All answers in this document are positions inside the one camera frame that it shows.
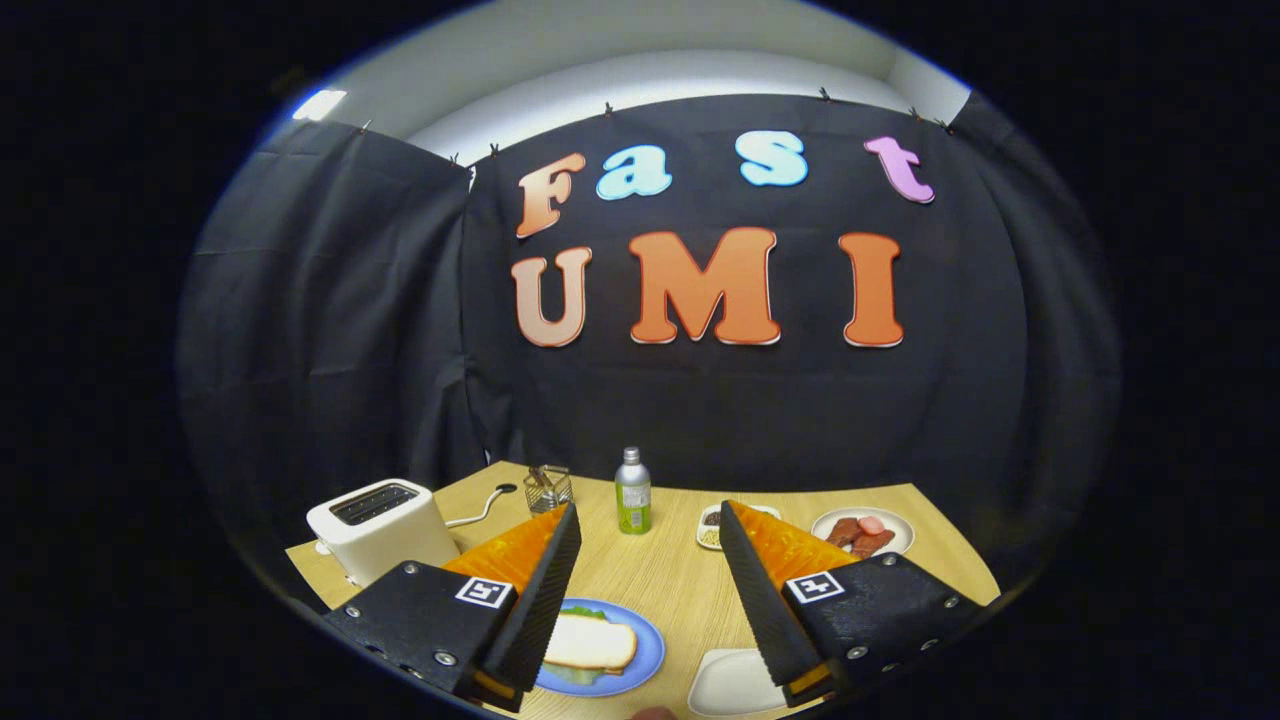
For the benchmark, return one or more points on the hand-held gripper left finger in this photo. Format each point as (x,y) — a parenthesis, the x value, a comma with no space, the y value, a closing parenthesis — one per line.
(545,600)

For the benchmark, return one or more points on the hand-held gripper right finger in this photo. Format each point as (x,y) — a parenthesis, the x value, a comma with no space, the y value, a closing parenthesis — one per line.
(760,600)

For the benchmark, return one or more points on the green lettuce leaf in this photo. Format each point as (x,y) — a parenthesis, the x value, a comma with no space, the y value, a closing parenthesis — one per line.
(585,611)

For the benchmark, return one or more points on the toasted bread slice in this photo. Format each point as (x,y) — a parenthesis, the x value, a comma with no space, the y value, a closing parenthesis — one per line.
(590,642)

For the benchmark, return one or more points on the white square plate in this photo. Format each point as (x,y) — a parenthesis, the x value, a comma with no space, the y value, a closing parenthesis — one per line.
(730,685)

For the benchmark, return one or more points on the white divided bean dish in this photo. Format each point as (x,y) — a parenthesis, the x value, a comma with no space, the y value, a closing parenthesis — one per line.
(710,525)

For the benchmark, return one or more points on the brown meat slice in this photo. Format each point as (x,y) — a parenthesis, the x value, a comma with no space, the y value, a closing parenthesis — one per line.
(845,530)
(872,543)

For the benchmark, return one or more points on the blue round plate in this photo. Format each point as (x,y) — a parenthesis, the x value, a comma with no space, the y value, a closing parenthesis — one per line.
(650,650)

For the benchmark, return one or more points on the green labelled metal bottle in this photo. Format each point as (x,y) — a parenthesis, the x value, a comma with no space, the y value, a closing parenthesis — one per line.
(633,500)

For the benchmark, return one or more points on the pink sausage slice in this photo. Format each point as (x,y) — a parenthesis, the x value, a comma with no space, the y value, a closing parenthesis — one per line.
(872,523)

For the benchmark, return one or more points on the white oval plate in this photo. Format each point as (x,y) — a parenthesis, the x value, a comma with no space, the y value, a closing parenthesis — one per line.
(900,530)

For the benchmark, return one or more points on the white toaster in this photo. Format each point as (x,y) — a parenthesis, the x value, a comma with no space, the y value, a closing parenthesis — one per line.
(380,540)

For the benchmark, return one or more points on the black backdrop cloth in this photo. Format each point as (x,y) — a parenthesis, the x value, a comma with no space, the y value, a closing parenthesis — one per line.
(700,400)

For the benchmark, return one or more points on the small ceiling light panel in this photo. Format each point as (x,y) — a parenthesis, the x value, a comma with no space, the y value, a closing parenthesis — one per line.
(320,105)

